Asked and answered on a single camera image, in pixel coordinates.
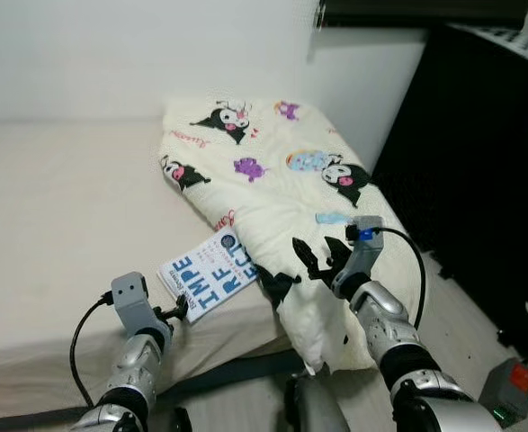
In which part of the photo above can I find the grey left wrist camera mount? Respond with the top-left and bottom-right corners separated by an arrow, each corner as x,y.
111,273 -> 163,336

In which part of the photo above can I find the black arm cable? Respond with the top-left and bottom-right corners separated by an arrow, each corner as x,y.
69,292 -> 117,408
375,227 -> 426,330

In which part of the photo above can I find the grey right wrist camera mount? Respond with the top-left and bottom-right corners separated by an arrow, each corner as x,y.
331,216 -> 384,300

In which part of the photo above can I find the white book with blue letters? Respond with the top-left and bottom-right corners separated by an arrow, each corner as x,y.
156,225 -> 260,323

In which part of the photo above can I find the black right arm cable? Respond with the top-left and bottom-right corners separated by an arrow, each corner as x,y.
375,227 -> 426,330

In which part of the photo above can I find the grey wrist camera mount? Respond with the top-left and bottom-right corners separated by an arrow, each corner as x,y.
111,273 -> 163,336
331,216 -> 384,300

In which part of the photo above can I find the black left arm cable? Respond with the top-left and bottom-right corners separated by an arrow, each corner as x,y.
69,292 -> 117,408

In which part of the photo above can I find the black cabinet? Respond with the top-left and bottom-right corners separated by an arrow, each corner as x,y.
371,22 -> 528,361

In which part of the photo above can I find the dark window frame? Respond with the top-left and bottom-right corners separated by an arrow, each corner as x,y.
315,0 -> 528,30

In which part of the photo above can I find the bed with beige sheet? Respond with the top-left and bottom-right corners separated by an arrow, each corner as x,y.
0,117 -> 426,419

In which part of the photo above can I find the grey box with red button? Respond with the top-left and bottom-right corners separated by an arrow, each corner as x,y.
479,357 -> 528,427

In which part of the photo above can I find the cream cartoon print quilt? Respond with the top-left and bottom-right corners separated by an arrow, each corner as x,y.
158,94 -> 426,374

